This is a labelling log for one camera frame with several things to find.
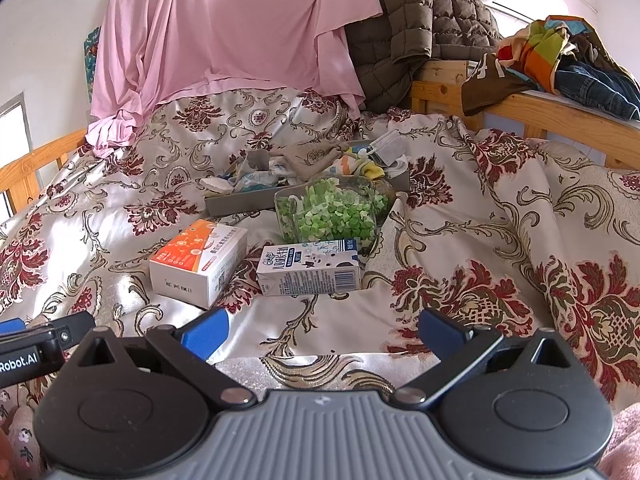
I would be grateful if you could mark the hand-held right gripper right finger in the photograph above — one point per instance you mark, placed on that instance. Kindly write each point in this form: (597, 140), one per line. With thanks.
(440, 332)

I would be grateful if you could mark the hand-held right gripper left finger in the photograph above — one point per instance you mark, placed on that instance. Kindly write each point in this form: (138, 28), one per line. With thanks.
(205, 334)

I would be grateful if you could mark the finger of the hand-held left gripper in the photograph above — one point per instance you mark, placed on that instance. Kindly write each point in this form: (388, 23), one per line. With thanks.
(75, 329)
(11, 326)

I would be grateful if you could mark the grey tray with cartoon print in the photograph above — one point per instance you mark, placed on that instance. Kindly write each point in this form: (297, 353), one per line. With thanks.
(240, 205)

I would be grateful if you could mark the striped sock with yellow cuff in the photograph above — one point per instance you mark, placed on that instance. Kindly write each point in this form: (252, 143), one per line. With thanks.
(372, 170)

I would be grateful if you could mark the grey face mask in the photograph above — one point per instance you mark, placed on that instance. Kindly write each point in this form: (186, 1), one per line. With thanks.
(390, 145)

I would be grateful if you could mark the orange and white box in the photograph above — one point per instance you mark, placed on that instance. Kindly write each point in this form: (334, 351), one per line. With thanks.
(195, 255)

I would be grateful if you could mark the floral pink fleece clothing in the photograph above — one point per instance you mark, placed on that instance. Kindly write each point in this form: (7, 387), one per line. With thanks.
(22, 435)

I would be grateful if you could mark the blue and white milk carton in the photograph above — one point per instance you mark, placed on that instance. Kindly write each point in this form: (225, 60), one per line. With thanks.
(305, 270)

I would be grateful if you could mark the floral satin blanket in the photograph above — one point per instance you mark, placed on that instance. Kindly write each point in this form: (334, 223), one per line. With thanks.
(500, 200)

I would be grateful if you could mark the clear bag of green pieces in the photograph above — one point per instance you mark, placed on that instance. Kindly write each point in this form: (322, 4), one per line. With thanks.
(330, 215)

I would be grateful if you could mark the window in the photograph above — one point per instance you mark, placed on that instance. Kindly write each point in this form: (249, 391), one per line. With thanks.
(12, 150)

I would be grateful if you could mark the brown printed shirt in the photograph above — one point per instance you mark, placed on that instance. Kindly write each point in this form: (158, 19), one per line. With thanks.
(487, 87)

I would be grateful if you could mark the blue jeans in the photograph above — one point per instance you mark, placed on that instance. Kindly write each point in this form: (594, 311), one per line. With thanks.
(595, 87)

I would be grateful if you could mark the pink bed sheet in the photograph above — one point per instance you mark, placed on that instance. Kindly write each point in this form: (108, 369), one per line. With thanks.
(215, 35)

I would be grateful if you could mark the colourful patchwork cloth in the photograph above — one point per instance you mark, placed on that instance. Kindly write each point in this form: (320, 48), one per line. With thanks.
(542, 45)

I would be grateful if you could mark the brown quilted jacket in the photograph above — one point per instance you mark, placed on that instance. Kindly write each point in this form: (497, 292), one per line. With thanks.
(410, 20)

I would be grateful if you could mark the wall poster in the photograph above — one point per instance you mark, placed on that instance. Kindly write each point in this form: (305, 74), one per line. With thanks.
(91, 62)

